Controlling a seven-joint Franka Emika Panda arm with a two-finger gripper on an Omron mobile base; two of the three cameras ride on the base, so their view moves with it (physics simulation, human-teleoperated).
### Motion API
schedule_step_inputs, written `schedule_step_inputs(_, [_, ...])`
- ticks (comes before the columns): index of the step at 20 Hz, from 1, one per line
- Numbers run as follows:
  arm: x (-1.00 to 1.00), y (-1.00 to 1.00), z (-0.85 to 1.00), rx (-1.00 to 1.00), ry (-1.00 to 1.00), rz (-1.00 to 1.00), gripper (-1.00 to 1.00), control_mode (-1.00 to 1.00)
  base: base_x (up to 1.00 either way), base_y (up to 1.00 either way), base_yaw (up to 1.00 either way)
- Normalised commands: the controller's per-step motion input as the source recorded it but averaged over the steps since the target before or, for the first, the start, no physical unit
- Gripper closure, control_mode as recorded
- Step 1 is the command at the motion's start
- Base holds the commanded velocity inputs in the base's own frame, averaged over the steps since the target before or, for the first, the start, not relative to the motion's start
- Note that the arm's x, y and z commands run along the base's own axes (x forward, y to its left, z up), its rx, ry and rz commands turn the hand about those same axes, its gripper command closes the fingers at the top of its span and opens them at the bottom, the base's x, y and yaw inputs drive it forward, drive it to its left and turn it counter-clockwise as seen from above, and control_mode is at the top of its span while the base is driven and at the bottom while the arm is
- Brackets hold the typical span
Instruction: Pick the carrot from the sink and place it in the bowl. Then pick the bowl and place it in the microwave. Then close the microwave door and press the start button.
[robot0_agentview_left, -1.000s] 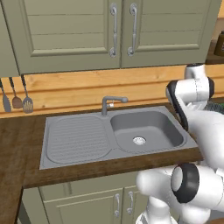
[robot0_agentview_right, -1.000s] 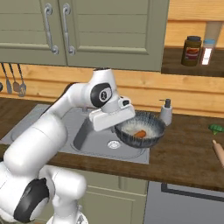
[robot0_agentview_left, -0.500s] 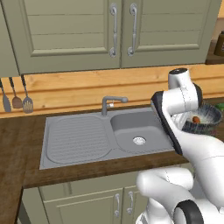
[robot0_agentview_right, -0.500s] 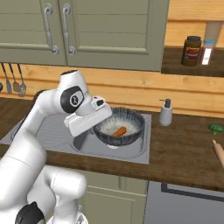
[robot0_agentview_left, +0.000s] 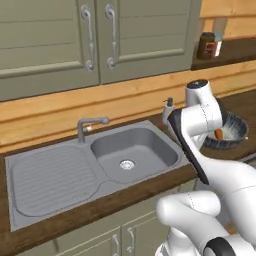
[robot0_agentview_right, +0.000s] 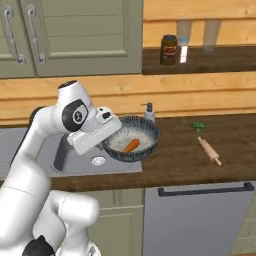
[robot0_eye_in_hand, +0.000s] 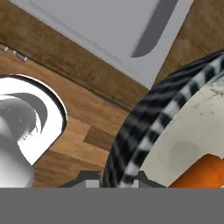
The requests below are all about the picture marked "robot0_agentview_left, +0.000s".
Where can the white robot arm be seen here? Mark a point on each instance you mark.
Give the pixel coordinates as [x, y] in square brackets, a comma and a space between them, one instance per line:
[230, 180]

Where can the grey sink tap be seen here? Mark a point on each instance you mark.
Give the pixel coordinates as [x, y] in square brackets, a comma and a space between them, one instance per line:
[81, 128]

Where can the orange carrot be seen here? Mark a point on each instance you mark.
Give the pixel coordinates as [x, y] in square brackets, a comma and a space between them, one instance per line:
[218, 135]

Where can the grey steel sink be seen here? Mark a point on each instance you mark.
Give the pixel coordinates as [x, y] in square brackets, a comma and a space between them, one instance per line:
[53, 180]

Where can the olive green cupboard door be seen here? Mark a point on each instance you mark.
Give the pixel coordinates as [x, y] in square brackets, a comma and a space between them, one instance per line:
[40, 40]
[150, 30]

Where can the olive green base cabinet door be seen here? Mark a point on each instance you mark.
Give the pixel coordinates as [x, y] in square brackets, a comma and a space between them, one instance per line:
[146, 233]
[96, 245]

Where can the dark blue white bowl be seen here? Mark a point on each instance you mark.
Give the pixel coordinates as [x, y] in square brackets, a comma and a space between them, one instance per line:
[235, 125]

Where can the white soap dispenser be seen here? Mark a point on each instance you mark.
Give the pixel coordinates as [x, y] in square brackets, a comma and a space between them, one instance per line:
[167, 111]

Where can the dark brown jar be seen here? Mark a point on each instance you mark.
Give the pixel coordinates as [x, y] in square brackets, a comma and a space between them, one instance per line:
[205, 46]

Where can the white red box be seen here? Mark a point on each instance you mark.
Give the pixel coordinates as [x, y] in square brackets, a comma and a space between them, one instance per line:
[218, 45]

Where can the dark wooden wall shelf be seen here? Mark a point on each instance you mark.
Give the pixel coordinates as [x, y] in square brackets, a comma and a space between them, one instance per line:
[236, 51]

